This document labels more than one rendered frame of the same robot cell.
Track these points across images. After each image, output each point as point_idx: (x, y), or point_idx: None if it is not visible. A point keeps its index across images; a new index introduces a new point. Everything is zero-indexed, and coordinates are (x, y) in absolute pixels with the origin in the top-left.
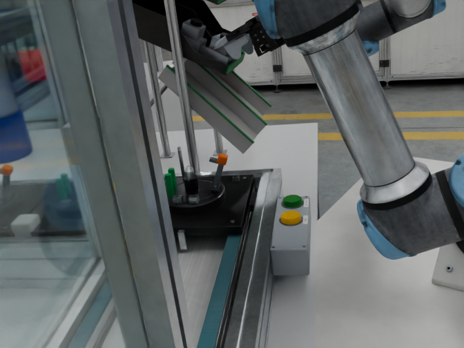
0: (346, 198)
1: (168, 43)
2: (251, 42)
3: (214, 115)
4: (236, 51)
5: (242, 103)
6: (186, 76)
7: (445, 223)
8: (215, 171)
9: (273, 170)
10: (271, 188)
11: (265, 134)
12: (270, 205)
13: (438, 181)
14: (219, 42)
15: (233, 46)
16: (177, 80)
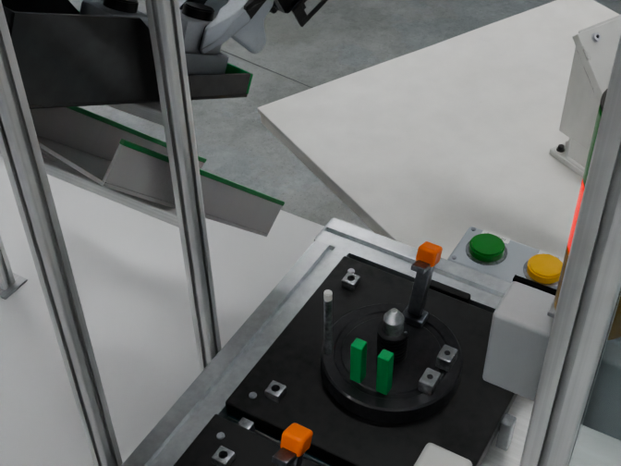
0: (371, 203)
1: (130, 85)
2: (225, 2)
3: (221, 195)
4: (259, 33)
5: (163, 144)
6: (63, 148)
7: None
8: (261, 302)
9: (335, 229)
10: (409, 255)
11: (2, 195)
12: (473, 277)
13: None
14: (227, 29)
15: (251, 26)
16: (186, 162)
